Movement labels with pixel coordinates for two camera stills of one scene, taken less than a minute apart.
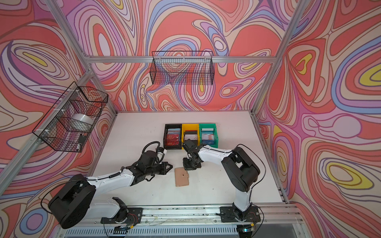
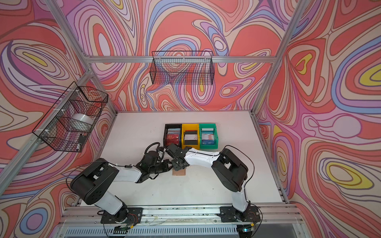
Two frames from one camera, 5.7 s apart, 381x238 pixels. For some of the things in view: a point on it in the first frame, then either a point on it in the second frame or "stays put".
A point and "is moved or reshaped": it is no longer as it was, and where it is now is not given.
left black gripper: [164, 170] stays put
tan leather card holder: [181, 177] is moved or reshaped
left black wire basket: [70, 123] stays put
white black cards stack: [191, 134] stays put
